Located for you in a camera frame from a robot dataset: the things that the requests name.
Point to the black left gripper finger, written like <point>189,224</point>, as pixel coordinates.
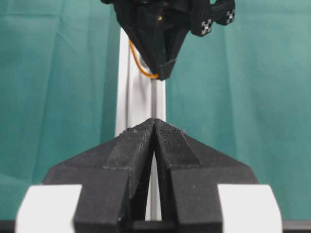
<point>188,174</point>

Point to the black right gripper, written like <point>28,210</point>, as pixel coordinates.
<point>158,28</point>

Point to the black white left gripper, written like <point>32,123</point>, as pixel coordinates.
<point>111,182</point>

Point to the silver aluminium extrusion rail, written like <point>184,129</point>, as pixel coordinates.
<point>138,97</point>

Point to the green table cloth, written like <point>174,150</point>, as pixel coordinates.
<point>244,89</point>

